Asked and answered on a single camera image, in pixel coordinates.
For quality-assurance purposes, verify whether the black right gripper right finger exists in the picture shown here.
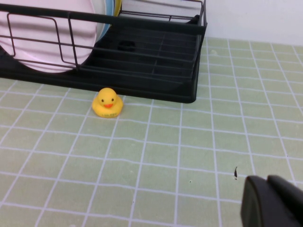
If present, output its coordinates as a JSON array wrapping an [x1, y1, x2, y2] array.
[[267, 174, 303, 227]]

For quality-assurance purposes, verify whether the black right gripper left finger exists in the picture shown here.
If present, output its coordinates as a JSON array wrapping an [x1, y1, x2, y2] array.
[[240, 175, 294, 227]]

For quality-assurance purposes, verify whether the pink plate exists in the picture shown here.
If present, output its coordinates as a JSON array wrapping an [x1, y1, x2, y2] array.
[[0, 0, 98, 74]]

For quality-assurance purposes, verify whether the yellow plate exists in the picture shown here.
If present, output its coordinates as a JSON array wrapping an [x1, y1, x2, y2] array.
[[113, 0, 123, 17]]

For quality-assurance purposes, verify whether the light blue plate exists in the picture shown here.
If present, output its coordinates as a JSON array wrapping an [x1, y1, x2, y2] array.
[[100, 0, 116, 40]]

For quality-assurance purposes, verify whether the green checkered tablecloth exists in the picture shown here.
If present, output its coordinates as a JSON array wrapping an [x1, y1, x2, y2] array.
[[0, 36, 303, 227]]

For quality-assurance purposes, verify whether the yellow rubber duck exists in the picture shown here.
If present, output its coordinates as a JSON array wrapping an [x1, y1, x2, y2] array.
[[91, 87, 124, 118]]

